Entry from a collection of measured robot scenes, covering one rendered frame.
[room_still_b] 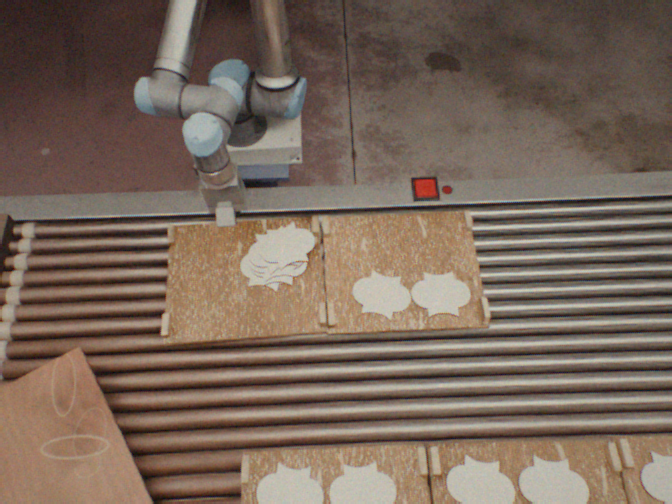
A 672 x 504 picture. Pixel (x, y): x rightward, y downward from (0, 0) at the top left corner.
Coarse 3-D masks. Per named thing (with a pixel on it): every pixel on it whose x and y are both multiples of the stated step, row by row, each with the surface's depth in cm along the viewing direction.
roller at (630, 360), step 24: (408, 360) 156; (432, 360) 155; (456, 360) 155; (480, 360) 155; (504, 360) 155; (528, 360) 155; (552, 360) 155; (576, 360) 155; (600, 360) 155; (624, 360) 155; (648, 360) 155; (0, 384) 152; (120, 384) 152; (144, 384) 153; (168, 384) 153; (192, 384) 153; (216, 384) 153; (240, 384) 154
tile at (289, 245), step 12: (288, 228) 168; (264, 240) 166; (276, 240) 166; (288, 240) 166; (300, 240) 166; (312, 240) 166; (264, 252) 164; (276, 252) 164; (288, 252) 164; (300, 252) 164; (288, 264) 163
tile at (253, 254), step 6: (282, 228) 169; (258, 240) 167; (252, 246) 166; (258, 246) 166; (252, 252) 165; (258, 252) 165; (252, 258) 164; (258, 258) 164; (258, 264) 163; (264, 264) 163; (270, 264) 163; (276, 264) 163; (294, 264) 163; (270, 270) 162
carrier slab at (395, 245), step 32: (352, 224) 173; (384, 224) 173; (416, 224) 173; (448, 224) 173; (352, 256) 168; (384, 256) 168; (416, 256) 168; (448, 256) 168; (352, 288) 163; (480, 288) 163; (352, 320) 159; (384, 320) 159; (416, 320) 159; (448, 320) 159; (480, 320) 159
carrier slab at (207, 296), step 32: (256, 224) 173; (288, 224) 173; (192, 256) 168; (224, 256) 168; (320, 256) 168; (192, 288) 163; (224, 288) 163; (256, 288) 163; (288, 288) 163; (320, 288) 163; (192, 320) 159; (224, 320) 159; (256, 320) 159; (288, 320) 159
